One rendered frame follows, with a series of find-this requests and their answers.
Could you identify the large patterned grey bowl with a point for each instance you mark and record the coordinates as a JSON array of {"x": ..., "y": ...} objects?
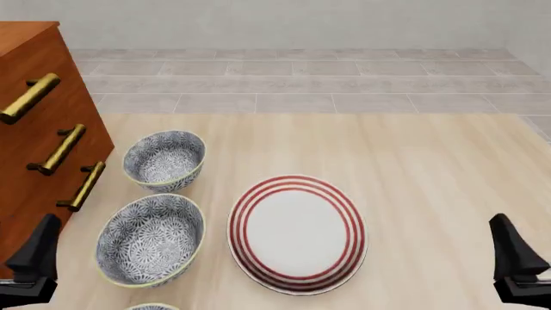
[{"x": 148, "y": 240}]

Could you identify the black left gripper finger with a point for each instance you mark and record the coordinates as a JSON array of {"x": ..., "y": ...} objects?
[{"x": 39, "y": 255}]

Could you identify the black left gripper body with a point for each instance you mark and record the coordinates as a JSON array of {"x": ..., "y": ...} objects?
[{"x": 26, "y": 292}]

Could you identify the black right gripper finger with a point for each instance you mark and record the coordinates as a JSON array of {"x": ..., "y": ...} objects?
[{"x": 510, "y": 255}]

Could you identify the small patterned grey bowl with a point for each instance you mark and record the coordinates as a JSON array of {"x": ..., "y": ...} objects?
[{"x": 163, "y": 159}]

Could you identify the white plate with red rings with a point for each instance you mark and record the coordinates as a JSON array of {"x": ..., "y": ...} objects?
[{"x": 297, "y": 234}]

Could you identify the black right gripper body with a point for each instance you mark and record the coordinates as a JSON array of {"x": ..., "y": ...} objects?
[{"x": 527, "y": 292}]

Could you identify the wooden cabinet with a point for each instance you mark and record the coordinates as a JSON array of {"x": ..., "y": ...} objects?
[{"x": 26, "y": 51}]

